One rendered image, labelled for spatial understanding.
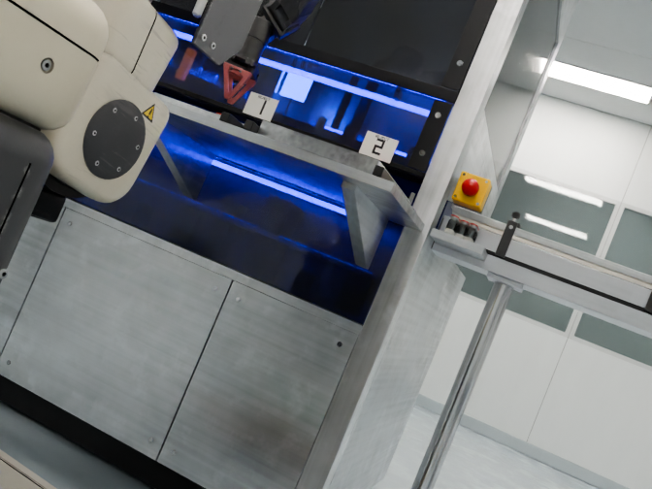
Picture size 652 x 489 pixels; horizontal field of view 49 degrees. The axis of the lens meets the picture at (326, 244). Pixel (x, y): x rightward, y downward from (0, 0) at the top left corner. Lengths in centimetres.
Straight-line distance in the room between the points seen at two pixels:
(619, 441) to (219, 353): 485
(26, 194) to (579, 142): 609
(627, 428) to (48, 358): 503
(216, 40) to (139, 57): 13
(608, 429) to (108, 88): 570
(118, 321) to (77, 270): 20
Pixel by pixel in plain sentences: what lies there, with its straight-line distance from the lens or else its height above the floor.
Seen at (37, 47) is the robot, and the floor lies 75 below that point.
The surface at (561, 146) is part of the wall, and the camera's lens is 654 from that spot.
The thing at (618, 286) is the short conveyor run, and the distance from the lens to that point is 178.
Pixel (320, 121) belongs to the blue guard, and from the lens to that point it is 182.
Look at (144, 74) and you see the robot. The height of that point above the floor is 82.
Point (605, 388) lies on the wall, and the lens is 628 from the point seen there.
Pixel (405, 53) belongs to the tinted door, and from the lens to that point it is 185.
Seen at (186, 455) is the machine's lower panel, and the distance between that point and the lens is 185.
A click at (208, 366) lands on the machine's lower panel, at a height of 36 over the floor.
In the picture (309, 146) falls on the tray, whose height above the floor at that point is 90.
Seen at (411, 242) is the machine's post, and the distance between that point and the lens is 169.
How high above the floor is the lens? 66
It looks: 3 degrees up
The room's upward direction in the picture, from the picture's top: 23 degrees clockwise
